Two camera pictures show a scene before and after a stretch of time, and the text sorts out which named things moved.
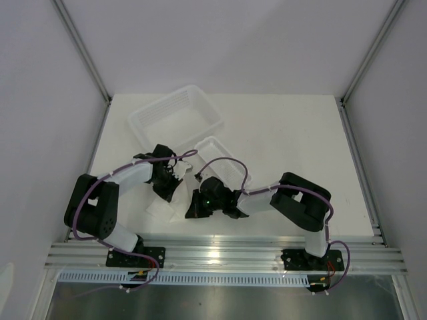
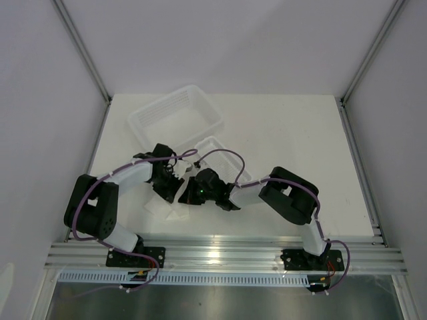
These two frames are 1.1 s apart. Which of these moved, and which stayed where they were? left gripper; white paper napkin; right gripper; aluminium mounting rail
Moved: right gripper
Stayed: left gripper; aluminium mounting rail; white paper napkin
